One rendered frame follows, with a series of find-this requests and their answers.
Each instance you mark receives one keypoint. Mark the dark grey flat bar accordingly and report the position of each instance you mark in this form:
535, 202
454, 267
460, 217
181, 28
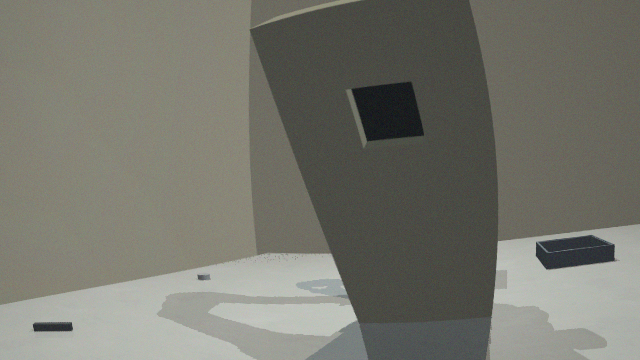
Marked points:
53, 326

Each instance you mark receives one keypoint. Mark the grey square tray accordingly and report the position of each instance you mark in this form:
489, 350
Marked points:
574, 251

